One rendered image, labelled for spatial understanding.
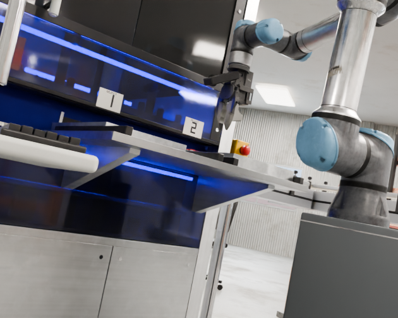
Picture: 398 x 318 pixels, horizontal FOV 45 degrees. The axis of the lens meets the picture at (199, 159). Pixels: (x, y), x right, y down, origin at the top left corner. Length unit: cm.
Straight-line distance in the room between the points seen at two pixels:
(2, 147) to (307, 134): 68
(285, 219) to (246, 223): 90
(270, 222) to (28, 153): 1055
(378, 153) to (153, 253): 82
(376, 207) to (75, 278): 88
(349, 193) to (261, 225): 1007
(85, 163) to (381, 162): 73
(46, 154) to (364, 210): 75
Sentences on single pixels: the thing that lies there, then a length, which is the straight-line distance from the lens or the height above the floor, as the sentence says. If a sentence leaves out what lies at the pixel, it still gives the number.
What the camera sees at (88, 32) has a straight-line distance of 152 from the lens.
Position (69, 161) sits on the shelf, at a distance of 81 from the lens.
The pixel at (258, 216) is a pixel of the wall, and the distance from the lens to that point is 1130.
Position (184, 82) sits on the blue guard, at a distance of 169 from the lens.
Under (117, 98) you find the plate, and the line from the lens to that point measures 154.
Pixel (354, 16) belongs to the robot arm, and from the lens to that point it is 123.
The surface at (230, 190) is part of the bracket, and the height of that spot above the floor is 83.
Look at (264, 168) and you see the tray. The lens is 141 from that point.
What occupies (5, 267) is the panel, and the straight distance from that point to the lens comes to 145.
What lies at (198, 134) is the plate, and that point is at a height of 100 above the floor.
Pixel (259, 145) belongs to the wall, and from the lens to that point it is 1147.
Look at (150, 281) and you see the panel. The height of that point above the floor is 47.
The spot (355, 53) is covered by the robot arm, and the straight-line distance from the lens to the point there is 120.
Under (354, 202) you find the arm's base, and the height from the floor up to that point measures 84.
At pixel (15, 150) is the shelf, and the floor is 79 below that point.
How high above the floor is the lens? 76
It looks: 5 degrees up
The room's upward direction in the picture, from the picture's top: 11 degrees clockwise
